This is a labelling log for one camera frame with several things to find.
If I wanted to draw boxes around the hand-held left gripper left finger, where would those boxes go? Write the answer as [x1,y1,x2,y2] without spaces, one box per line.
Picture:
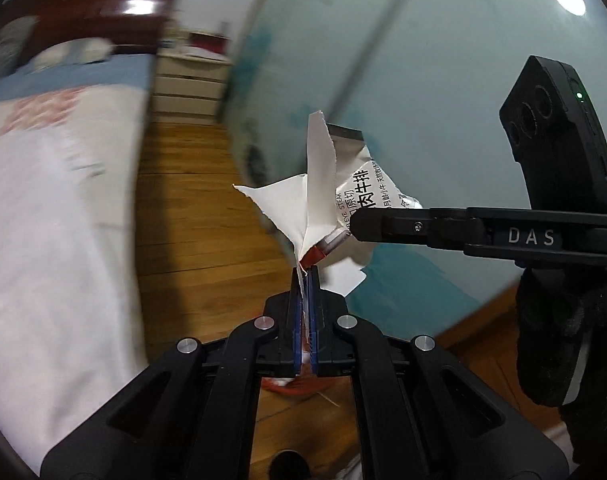
[40,267,304,480]

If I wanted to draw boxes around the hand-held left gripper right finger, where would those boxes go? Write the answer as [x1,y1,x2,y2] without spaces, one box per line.
[306,265,570,480]

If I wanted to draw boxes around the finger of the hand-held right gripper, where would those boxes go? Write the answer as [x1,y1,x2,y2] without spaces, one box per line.
[348,205,485,250]

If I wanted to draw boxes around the orange plastic basket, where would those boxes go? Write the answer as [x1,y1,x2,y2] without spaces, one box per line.
[258,330,354,402]

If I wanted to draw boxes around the white torn wrapper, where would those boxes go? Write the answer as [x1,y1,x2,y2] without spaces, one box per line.
[233,109,425,297]

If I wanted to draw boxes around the person's right hand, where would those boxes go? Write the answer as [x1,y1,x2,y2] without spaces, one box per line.
[514,266,607,461]

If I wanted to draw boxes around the dark round object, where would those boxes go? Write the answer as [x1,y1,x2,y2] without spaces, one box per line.
[269,449,312,480]

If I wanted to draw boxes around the beige nightstand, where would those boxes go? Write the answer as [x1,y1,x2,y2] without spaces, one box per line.
[150,54,235,122]

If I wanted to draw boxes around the red box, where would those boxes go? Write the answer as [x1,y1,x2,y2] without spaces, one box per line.
[188,31,230,56]

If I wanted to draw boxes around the bed with blue sheet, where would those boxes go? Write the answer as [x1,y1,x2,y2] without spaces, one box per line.
[0,50,157,463]

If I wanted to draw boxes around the white and blue pillow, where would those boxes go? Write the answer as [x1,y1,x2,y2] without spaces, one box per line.
[32,39,113,69]

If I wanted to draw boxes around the dark red wooden headboard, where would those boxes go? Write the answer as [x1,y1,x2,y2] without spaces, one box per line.
[2,0,183,57]

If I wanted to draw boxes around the grey plaid pillow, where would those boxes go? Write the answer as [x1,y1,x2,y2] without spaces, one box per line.
[0,16,38,67]

